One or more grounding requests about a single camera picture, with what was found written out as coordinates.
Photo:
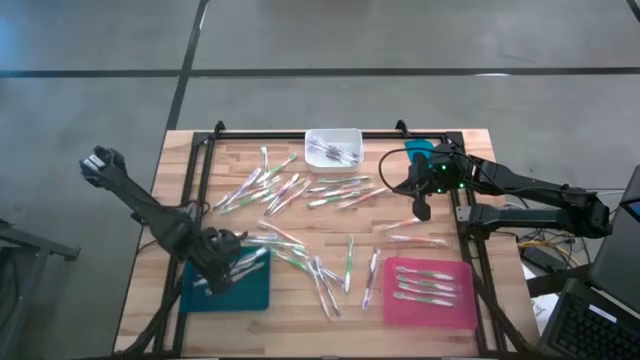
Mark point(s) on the grey metal stand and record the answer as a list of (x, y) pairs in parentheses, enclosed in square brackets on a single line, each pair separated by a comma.
[(30, 245)]

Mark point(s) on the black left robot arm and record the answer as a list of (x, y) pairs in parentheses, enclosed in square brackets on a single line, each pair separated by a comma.
[(150, 215)]

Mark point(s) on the white paper sheet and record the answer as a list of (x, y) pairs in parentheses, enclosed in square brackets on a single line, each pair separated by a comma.
[(542, 307)]

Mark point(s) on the teal plastic bin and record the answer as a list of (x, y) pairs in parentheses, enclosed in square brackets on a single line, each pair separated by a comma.
[(245, 300)]

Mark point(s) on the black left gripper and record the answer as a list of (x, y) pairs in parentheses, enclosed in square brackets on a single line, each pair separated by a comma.
[(215, 255)]

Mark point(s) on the purple white toothbrush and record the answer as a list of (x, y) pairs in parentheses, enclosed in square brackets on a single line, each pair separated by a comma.
[(342, 150), (330, 150), (325, 189), (282, 192), (347, 156), (260, 240), (332, 274), (335, 160), (320, 146), (240, 187), (330, 287), (371, 280)]

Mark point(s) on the black computer monitor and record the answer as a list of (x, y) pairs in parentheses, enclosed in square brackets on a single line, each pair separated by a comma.
[(617, 250)]

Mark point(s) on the blue flat plastic lid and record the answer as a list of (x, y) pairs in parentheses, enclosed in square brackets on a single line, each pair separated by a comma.
[(415, 147)]

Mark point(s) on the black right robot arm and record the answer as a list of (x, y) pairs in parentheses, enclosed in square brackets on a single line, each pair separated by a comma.
[(540, 217)]

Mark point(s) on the black computer keyboard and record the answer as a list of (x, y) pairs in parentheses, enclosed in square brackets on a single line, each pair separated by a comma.
[(585, 335)]

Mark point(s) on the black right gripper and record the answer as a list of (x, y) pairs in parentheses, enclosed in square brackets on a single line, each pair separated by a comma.
[(440, 175)]

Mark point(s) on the black power strip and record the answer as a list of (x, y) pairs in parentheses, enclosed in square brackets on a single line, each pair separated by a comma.
[(542, 259)]

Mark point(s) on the black aluminium rig frame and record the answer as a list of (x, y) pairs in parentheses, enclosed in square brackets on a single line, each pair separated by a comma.
[(380, 135)]

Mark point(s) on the pink plastic bin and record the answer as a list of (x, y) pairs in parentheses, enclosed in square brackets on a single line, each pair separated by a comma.
[(430, 320)]

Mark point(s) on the white plastic bin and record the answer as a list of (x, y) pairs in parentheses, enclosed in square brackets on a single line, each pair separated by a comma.
[(315, 167)]

